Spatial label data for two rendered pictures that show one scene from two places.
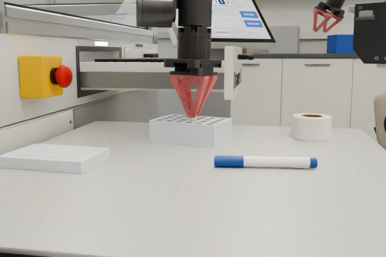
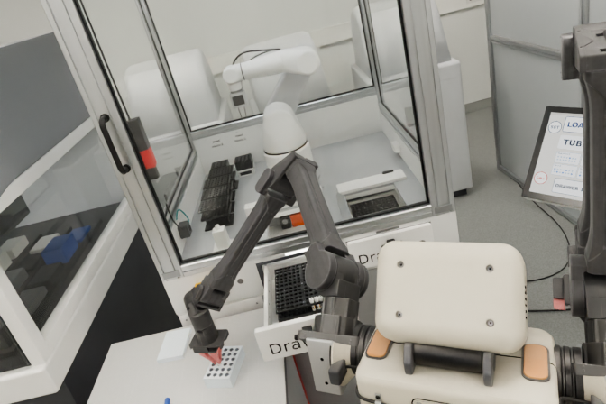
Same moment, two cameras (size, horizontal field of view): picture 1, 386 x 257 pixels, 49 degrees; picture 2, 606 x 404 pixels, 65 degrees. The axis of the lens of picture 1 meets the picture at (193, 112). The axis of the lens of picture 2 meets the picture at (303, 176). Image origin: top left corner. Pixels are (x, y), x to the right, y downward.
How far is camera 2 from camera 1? 1.74 m
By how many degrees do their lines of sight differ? 79
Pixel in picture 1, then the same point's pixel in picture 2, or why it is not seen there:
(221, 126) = (213, 380)
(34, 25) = (206, 267)
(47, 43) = not seen: hidden behind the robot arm
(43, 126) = (226, 307)
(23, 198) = (131, 365)
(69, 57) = (249, 270)
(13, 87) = not seen: hidden behind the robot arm
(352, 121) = not seen: outside the picture
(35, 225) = (107, 381)
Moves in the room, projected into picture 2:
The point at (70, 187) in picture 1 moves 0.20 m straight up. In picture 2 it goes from (141, 370) to (116, 322)
